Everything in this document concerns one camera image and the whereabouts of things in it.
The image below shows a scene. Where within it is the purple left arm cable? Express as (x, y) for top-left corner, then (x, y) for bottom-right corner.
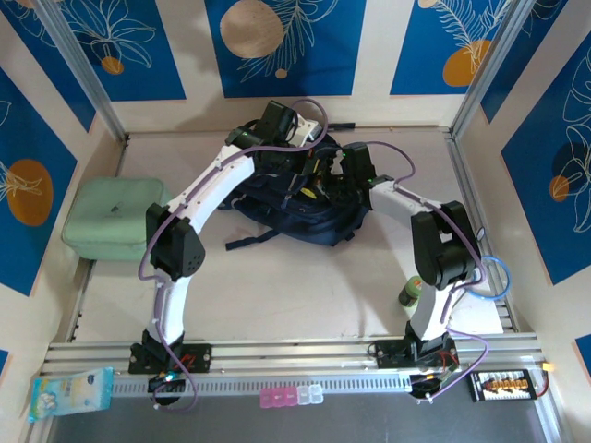
(138, 97), (330, 413)

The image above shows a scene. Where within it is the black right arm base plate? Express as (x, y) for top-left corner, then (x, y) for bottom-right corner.
(374, 339), (461, 370)

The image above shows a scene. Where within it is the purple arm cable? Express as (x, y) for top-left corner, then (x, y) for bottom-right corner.
(138, 97), (330, 413)
(367, 141), (491, 407)

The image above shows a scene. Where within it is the green bottle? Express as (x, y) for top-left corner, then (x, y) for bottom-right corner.
(398, 275), (425, 306)

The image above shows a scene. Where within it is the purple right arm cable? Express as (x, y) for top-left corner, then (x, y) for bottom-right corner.
(367, 141), (491, 407)

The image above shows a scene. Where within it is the blue cable ring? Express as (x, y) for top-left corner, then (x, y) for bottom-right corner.
(470, 255), (513, 304)

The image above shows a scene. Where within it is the blue wall poster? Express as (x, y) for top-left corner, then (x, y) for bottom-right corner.
(479, 0), (570, 124)
(0, 0), (97, 134)

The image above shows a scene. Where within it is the blue poster beige circle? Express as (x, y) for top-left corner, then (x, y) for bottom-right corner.
(204, 0), (368, 99)

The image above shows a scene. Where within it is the blue poster orange circle feather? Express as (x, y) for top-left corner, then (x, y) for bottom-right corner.
(390, 0), (514, 97)

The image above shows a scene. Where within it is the aluminium frame post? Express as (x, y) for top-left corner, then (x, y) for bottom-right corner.
(34, 0), (129, 142)
(450, 0), (542, 138)

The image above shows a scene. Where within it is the aluminium mounting rail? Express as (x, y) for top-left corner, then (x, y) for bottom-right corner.
(39, 332), (549, 376)

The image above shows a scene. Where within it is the grey slotted cable duct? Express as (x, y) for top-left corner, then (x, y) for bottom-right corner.
(110, 372), (476, 399)

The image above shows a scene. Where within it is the blue poster white flower outline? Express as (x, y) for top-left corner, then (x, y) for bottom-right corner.
(54, 0), (187, 102)

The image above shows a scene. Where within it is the navy blue backpack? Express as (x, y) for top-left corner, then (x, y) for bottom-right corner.
(216, 120), (373, 253)

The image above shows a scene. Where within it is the aluminium table side rail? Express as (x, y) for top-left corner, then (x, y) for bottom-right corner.
(67, 136), (130, 343)
(446, 133), (517, 333)

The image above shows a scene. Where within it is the black controller board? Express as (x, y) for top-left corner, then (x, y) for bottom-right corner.
(148, 371), (188, 399)
(409, 372), (459, 401)

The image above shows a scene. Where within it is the blue poster dark circle leaf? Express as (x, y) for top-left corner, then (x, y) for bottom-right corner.
(501, 43), (591, 286)

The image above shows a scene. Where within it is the black power distribution board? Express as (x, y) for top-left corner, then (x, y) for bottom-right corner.
(469, 368), (537, 402)

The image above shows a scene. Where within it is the pink clear pill organizer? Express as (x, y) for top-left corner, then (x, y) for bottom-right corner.
(259, 386), (324, 409)

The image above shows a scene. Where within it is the yellow plug power wire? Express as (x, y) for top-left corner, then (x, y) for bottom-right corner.
(534, 362), (557, 399)

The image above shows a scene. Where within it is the mint green lunch bag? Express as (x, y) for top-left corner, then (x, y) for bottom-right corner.
(61, 177), (176, 262)

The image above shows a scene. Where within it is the blue poster large orange circle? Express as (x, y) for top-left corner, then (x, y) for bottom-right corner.
(0, 66), (78, 297)

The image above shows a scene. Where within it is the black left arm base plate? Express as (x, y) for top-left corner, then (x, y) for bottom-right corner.
(127, 341), (213, 375)

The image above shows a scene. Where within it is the light blue wipes pack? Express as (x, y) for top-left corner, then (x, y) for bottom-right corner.
(28, 366), (115, 424)

